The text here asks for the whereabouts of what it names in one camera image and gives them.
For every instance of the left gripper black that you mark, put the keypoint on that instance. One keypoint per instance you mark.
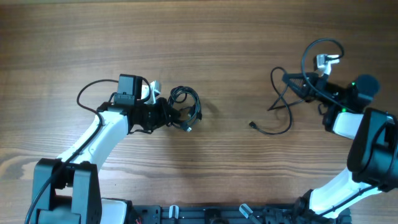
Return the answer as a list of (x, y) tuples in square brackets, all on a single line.
[(164, 111)]

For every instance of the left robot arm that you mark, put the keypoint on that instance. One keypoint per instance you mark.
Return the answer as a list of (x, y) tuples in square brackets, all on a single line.
[(66, 189)]

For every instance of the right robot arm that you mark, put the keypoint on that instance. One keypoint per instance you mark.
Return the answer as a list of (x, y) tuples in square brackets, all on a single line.
[(371, 166)]

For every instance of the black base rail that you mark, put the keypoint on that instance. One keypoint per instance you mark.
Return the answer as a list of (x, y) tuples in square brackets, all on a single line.
[(274, 213)]

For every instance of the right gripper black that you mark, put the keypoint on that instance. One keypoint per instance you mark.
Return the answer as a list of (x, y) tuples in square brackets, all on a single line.
[(305, 92)]

